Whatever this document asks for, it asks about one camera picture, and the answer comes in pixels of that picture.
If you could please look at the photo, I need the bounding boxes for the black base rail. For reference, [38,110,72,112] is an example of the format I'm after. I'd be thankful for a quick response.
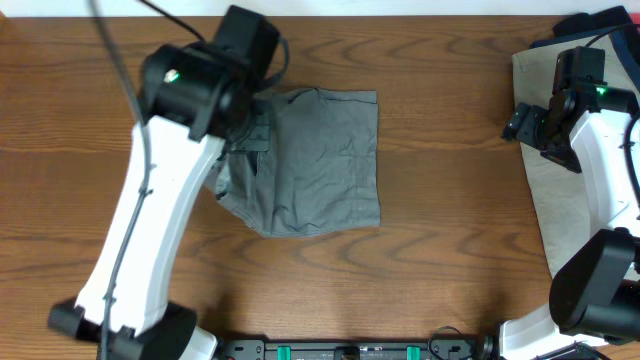
[213,335,502,360]

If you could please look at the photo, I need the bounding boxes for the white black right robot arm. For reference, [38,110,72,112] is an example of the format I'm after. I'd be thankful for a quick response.
[496,85,639,359]

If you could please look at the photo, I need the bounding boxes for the grey shorts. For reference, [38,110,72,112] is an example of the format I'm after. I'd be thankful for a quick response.
[204,88,381,237]

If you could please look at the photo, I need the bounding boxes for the black garment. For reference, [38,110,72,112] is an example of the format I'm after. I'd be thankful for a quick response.
[552,6,633,37]

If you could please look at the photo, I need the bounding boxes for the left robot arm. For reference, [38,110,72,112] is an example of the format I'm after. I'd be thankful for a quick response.
[47,40,278,359]

